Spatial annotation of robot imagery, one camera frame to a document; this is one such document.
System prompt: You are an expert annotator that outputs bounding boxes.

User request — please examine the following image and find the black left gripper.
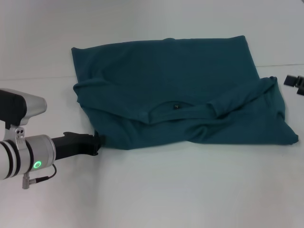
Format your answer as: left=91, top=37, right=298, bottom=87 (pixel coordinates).
left=53, top=131, right=107, bottom=161

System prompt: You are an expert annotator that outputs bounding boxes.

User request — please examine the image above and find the teal t-shirt with FREE print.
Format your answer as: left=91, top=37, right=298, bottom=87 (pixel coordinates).
left=70, top=35, right=300, bottom=152

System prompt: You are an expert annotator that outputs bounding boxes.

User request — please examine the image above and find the silver plug with dark cable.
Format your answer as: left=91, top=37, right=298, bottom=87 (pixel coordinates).
left=21, top=163, right=58, bottom=190

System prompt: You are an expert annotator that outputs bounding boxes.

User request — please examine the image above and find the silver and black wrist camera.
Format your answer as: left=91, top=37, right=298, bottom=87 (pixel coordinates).
left=0, top=88, right=48, bottom=131

